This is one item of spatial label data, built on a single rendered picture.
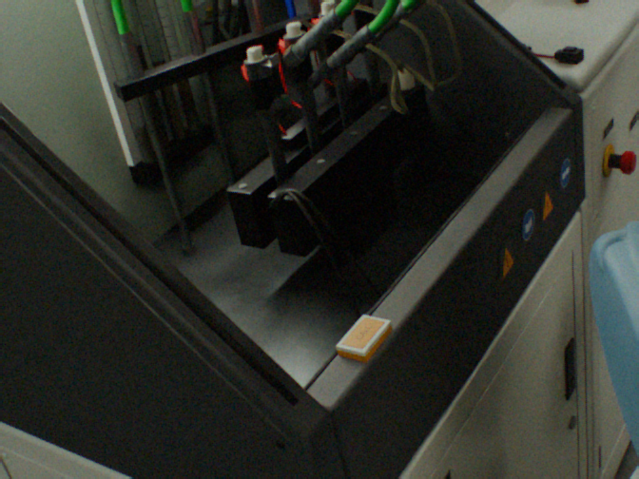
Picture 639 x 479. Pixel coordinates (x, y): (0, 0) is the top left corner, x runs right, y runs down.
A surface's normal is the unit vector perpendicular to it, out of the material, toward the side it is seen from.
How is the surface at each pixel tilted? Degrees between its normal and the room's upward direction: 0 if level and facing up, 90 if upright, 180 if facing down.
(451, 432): 90
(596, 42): 0
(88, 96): 90
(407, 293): 0
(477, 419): 90
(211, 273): 0
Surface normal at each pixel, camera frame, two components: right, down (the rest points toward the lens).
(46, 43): 0.83, 0.15
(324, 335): -0.18, -0.84
